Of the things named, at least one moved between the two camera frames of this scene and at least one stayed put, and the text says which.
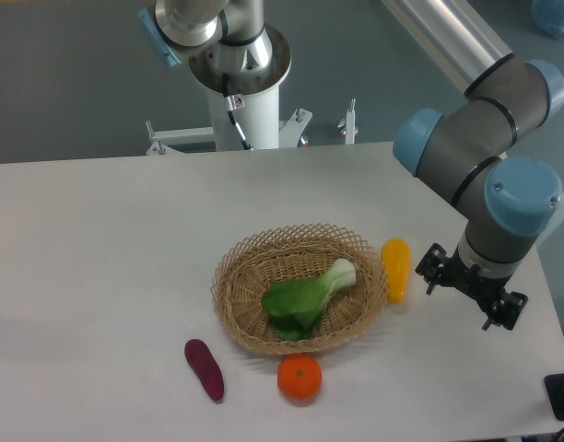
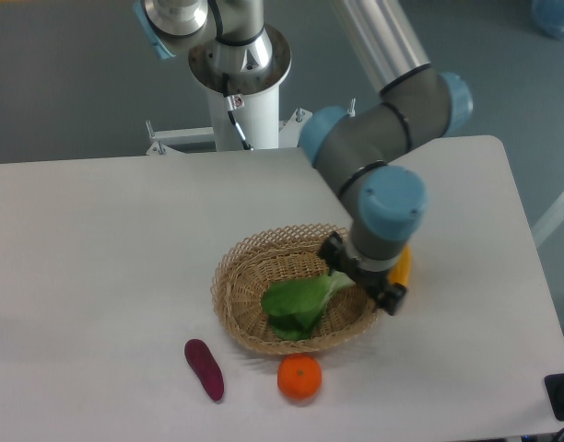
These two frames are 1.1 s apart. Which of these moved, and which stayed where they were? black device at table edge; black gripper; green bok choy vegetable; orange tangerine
Moved: black gripper
Stayed: orange tangerine; green bok choy vegetable; black device at table edge
